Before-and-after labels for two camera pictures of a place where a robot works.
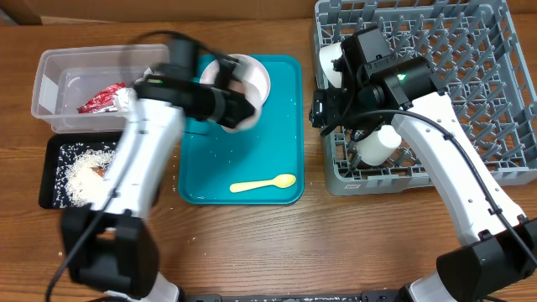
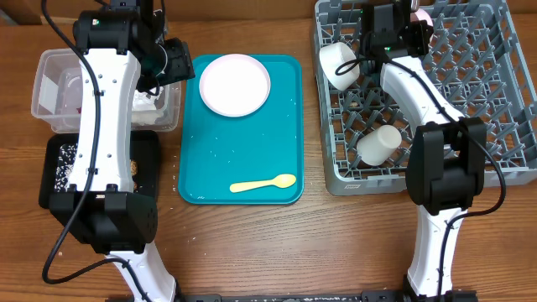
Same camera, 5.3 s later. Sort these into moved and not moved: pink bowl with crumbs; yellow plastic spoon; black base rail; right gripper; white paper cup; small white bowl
Moved: right gripper; pink bowl with crumbs
Not moved: yellow plastic spoon; white paper cup; small white bowl; black base rail
